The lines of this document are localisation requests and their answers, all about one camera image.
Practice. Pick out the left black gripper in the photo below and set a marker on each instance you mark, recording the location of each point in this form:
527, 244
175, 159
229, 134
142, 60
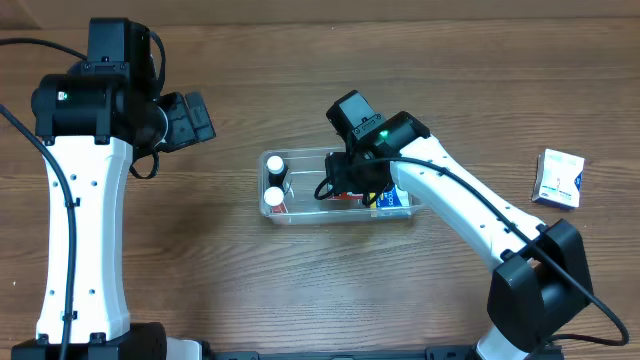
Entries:
189, 123

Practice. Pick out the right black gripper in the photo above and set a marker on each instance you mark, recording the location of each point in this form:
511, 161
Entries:
347, 172

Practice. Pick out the red Panadol box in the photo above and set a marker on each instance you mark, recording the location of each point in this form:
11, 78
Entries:
346, 196

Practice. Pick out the blue yellow VapoDrops box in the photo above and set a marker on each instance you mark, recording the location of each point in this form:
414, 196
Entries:
393, 198

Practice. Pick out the clear plastic container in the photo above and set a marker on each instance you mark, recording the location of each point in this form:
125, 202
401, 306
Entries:
305, 172

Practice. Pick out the black bottle white cap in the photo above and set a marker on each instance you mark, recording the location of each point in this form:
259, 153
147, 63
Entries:
277, 171

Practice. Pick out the orange bottle white cap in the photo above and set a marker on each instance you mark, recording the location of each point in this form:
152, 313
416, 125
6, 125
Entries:
274, 198

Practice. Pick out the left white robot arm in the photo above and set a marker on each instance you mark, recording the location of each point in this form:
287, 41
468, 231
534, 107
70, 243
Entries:
91, 127

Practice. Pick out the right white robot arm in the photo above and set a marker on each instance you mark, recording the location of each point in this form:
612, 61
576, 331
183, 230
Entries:
540, 275

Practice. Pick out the white blue medicine box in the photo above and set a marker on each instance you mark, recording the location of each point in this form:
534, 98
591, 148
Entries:
558, 179

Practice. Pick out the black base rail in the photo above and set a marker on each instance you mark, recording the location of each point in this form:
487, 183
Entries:
453, 352

